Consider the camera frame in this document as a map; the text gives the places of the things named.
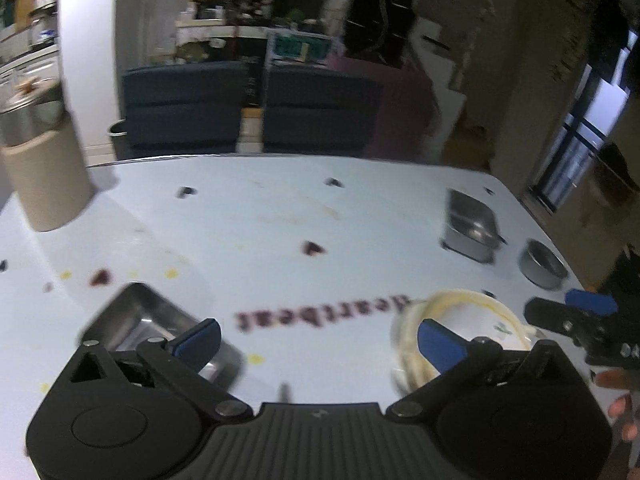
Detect square steel container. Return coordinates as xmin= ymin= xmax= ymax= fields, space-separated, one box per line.
xmin=440 ymin=188 xmax=507 ymax=264

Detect glass balcony door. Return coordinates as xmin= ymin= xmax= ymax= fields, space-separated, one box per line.
xmin=530 ymin=50 xmax=632 ymax=213

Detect black hanging bag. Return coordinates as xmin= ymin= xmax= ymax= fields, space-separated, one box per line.
xmin=345 ymin=0 xmax=418 ymax=66

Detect dark blue chair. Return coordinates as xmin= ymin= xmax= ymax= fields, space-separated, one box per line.
xmin=262 ymin=65 xmax=386 ymax=157
xmin=121 ymin=60 xmax=251 ymax=159

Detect floral ceramic bowl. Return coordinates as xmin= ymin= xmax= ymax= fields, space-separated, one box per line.
xmin=407 ymin=290 xmax=534 ymax=356

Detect cluttered wooden shelf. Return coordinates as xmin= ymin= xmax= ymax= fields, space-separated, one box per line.
xmin=175 ymin=0 xmax=281 ymax=66

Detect tan box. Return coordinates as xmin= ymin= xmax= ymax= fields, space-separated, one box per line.
xmin=235 ymin=107 xmax=264 ymax=153

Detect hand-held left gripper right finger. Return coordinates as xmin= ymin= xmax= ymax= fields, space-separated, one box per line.
xmin=385 ymin=318 xmax=577 ymax=423

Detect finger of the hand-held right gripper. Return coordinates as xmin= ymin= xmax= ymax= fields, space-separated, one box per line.
xmin=565 ymin=288 xmax=619 ymax=317
xmin=524 ymin=297 xmax=590 ymax=347

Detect white board panel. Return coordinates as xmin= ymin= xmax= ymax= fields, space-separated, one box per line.
xmin=410 ymin=17 xmax=468 ymax=156

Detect round steel bowl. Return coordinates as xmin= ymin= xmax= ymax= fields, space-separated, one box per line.
xmin=518 ymin=239 xmax=571 ymax=290

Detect beige cylindrical canister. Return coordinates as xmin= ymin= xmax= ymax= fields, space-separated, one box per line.
xmin=0 ymin=80 xmax=96 ymax=233

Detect cluttered kitchen shelf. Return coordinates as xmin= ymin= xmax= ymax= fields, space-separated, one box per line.
xmin=0 ymin=0 xmax=61 ymax=86

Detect green printed box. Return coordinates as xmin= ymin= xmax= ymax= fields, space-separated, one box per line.
xmin=267 ymin=30 xmax=333 ymax=66

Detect small rectangular steel container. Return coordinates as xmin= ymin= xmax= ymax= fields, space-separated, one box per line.
xmin=80 ymin=281 xmax=246 ymax=386

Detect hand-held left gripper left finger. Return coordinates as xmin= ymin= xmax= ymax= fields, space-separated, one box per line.
xmin=65 ymin=318 xmax=253 ymax=424

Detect cream baking dish with handles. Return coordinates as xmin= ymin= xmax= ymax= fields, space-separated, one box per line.
xmin=389 ymin=287 xmax=540 ymax=394

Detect maroon cloth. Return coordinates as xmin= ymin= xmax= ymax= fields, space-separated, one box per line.
xmin=327 ymin=55 xmax=443 ymax=163

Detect person's right hand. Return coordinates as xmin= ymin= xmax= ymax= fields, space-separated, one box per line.
xmin=594 ymin=367 xmax=640 ymax=442

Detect dark waste bin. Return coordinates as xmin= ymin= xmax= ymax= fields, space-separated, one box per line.
xmin=106 ymin=119 xmax=130 ymax=161

